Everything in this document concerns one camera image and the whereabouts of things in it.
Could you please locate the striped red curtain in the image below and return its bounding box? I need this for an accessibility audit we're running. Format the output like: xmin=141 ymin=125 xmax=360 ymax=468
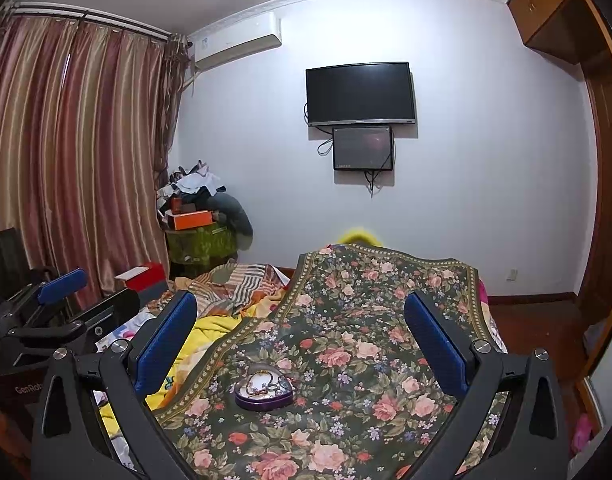
xmin=0 ymin=14 xmax=190 ymax=308

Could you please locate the wooden overhead cabinet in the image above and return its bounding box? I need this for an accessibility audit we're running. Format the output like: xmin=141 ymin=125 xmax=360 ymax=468
xmin=508 ymin=0 xmax=609 ymax=65

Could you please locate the red and white box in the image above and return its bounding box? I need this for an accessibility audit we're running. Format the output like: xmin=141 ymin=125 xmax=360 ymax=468
xmin=115 ymin=262 xmax=166 ymax=292

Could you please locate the yellow blanket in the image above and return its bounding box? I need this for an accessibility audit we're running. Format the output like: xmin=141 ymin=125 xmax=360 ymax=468
xmin=98 ymin=226 xmax=388 ymax=466

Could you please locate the large black wall television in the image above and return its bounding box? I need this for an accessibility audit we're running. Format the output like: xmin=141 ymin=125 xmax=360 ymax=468
xmin=305 ymin=62 xmax=417 ymax=127

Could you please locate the dark grey bag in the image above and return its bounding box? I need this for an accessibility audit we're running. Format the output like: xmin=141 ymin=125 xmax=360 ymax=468
xmin=206 ymin=192 xmax=254 ymax=250

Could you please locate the purple heart-shaped tin box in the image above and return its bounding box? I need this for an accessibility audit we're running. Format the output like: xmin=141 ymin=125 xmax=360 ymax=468
xmin=234 ymin=364 xmax=294 ymax=412

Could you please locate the striped patchwork quilt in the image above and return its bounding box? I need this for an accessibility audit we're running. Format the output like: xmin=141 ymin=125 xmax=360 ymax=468
xmin=146 ymin=260 xmax=290 ymax=318

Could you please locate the white wall air conditioner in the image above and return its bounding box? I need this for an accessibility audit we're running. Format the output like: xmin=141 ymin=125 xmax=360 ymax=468
xmin=192 ymin=12 xmax=282 ymax=73

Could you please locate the small black wall monitor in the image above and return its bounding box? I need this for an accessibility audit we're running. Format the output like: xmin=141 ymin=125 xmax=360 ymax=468
xmin=332 ymin=126 xmax=394 ymax=171

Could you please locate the floral green bedspread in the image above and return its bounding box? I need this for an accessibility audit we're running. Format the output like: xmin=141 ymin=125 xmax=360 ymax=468
xmin=156 ymin=245 xmax=490 ymax=479

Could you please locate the brown wooden door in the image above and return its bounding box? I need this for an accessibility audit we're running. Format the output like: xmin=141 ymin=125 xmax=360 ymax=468
xmin=579 ymin=51 xmax=612 ymax=360

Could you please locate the orange shoe box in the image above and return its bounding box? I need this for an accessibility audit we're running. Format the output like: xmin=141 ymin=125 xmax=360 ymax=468
xmin=165 ymin=210 xmax=214 ymax=231

